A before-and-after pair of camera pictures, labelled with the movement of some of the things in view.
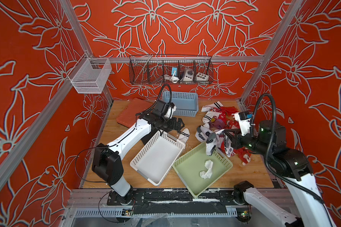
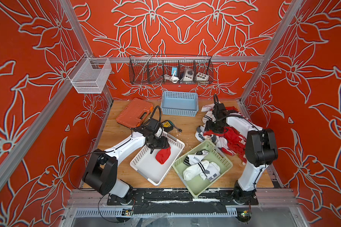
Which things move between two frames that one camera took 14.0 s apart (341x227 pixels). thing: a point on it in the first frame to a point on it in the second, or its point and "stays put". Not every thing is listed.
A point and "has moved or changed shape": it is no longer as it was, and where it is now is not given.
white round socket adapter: [188, 75] stays put
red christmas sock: [229, 110] has moved or changed shape
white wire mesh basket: [92, 75] stays put
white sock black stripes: [184, 135] to [193, 171]
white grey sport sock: [210, 144] to [194, 159]
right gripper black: [235, 137] to [208, 126]
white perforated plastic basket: [156, 158] stays put
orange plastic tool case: [127, 117] stays put
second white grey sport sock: [204, 134] stays put
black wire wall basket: [166, 69] stays put
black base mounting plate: [177, 202] stays put
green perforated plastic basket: [189, 167] stays put
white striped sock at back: [217, 104] stays put
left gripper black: [173, 126] to [163, 144]
